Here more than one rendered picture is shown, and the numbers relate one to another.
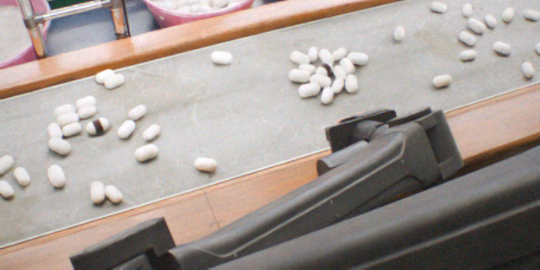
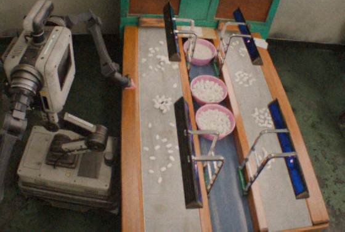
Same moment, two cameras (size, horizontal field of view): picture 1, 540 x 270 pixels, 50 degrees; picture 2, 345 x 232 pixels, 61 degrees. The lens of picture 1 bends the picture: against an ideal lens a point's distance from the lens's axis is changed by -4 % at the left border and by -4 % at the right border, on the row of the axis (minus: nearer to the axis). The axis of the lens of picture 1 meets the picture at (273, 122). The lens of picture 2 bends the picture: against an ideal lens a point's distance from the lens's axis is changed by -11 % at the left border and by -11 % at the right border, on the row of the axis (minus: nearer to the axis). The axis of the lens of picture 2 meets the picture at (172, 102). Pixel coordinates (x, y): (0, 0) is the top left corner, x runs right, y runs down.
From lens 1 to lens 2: 208 cm
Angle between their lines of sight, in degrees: 62
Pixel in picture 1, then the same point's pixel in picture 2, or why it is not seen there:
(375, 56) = (165, 117)
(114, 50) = (182, 67)
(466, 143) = (126, 117)
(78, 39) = (201, 71)
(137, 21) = not seen: hidden behind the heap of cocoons
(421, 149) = (104, 60)
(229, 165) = (142, 79)
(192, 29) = (185, 82)
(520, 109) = (130, 134)
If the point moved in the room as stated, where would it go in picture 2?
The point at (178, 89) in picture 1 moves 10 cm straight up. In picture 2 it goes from (168, 77) to (169, 68)
